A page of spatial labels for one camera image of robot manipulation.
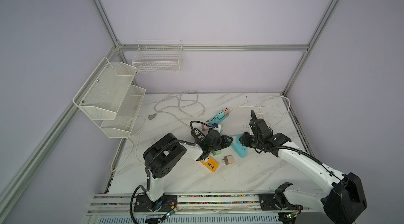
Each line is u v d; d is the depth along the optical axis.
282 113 1.08
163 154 0.51
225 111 1.01
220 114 1.01
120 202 0.75
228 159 0.86
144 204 0.73
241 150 0.88
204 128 0.97
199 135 0.93
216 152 0.88
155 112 1.08
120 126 1.06
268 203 0.72
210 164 0.83
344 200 0.40
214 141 0.74
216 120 1.02
